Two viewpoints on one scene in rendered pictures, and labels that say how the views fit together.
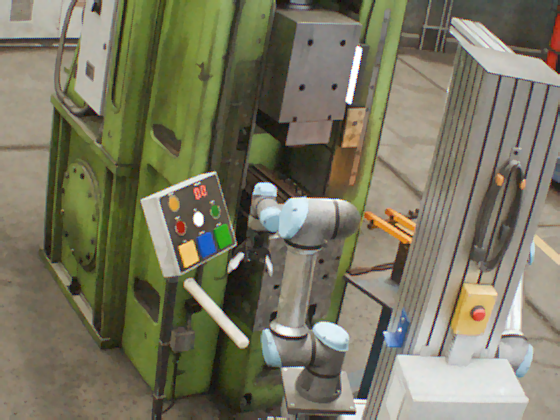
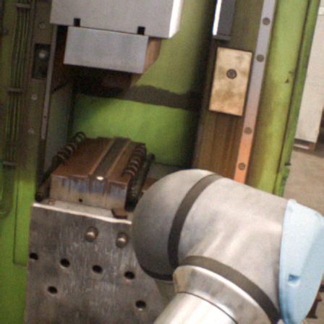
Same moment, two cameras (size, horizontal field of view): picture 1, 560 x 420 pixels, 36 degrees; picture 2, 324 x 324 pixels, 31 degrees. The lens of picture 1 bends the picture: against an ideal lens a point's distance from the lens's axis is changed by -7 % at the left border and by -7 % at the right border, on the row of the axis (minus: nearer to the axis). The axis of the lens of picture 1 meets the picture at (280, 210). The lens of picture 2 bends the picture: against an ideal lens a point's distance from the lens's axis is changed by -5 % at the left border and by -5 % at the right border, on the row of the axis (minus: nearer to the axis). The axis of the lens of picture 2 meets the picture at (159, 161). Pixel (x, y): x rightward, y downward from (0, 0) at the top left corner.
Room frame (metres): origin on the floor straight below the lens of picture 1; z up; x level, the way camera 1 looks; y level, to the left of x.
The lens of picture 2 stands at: (2.33, -1.10, 1.47)
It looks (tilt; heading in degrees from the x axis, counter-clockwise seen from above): 16 degrees down; 39
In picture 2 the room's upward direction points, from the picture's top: 9 degrees clockwise
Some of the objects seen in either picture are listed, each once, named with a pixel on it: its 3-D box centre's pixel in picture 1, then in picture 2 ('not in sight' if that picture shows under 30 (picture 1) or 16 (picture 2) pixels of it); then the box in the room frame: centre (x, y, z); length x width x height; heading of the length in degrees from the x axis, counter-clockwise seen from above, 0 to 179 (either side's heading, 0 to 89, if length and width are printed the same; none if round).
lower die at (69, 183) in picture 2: (265, 193); (101, 166); (3.50, 0.07, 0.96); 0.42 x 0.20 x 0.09; 37
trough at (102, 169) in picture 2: (272, 185); (111, 156); (3.52, 0.05, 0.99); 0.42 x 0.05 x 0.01; 37
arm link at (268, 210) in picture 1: (275, 215); not in sight; (2.74, 0.01, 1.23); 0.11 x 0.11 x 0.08; 19
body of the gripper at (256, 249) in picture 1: (256, 243); not in sight; (2.83, 0.06, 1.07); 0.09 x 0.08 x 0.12; 11
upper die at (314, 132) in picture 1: (280, 112); (118, 43); (3.50, 0.07, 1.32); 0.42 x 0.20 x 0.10; 37
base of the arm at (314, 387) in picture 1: (321, 376); not in sight; (2.40, -0.23, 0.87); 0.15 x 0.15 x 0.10
